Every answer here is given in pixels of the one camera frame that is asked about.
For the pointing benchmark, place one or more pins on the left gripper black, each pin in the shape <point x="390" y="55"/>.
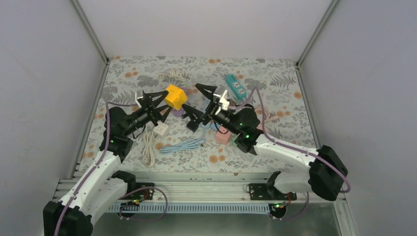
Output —
<point x="153" y="113"/>

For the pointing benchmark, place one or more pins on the aluminium rail frame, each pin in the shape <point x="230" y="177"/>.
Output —
<point x="204" y="187"/>

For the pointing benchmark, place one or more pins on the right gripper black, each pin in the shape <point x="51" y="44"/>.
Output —
<point x="199" y="114"/>

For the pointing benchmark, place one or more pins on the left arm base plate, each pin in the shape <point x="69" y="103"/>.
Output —
<point x="140" y="191"/>

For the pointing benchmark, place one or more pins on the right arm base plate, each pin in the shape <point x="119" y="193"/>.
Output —
<point x="262" y="192"/>

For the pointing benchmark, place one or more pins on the purple usb power strip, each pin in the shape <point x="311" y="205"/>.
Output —
<point x="180" y="112"/>

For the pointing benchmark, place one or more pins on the white square socket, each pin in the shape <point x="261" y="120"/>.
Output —
<point x="161" y="130"/>

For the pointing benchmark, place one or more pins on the pink cube power socket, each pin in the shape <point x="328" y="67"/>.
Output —
<point x="223" y="135"/>

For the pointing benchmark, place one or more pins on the light blue cable duct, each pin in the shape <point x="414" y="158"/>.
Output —
<point x="198" y="208"/>

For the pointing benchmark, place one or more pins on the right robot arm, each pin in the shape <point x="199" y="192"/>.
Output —
<point x="303" y="169"/>

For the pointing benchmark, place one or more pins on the teal power strip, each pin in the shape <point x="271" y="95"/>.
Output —
<point x="235" y="86"/>

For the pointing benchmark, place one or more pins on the light blue power strip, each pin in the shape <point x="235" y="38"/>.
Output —
<point x="205" y="127"/>

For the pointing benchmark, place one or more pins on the floral table cloth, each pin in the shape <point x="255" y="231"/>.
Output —
<point x="231" y="105"/>

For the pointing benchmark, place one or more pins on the yellow cube power socket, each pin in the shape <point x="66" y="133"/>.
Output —
<point x="176" y="97"/>

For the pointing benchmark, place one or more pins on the small green plug adapter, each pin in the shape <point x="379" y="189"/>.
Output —
<point x="236" y="141"/>

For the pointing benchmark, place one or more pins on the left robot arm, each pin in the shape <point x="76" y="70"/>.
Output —
<point x="102" y="184"/>

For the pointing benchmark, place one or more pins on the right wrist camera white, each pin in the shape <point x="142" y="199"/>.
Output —
<point x="220" y="97"/>

